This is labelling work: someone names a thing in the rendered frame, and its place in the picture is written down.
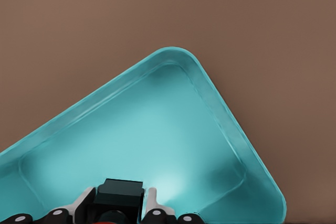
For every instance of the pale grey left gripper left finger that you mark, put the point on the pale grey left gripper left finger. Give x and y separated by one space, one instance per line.
82 202

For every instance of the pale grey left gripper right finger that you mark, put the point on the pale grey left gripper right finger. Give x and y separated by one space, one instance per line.
152 201

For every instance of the blue storage box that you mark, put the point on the blue storage box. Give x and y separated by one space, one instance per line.
147 129

